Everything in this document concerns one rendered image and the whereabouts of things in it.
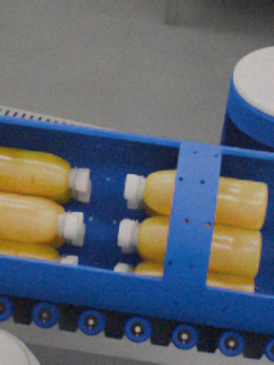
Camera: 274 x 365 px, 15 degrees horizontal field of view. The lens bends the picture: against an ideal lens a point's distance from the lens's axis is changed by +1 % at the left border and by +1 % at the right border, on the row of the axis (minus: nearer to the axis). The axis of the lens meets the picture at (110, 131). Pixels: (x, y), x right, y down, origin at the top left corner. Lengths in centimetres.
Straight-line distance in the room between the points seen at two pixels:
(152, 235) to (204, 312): 14
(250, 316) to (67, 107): 230
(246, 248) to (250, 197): 8
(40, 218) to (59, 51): 255
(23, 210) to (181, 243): 25
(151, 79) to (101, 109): 29
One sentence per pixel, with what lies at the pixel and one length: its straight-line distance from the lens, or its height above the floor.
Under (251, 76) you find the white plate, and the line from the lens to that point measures 220.
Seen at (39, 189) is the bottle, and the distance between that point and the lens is 172.
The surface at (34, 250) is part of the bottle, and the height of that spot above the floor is 108.
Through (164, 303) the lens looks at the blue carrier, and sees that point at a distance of 163.
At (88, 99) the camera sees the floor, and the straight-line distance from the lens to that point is 389.
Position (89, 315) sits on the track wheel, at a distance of 172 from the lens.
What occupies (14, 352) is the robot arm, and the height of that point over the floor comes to 134.
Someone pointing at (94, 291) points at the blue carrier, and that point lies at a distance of 163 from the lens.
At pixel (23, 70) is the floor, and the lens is 403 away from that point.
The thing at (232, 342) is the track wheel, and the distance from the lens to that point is 172.
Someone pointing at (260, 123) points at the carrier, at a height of 100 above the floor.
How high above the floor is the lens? 222
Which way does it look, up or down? 36 degrees down
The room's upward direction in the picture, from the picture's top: 5 degrees clockwise
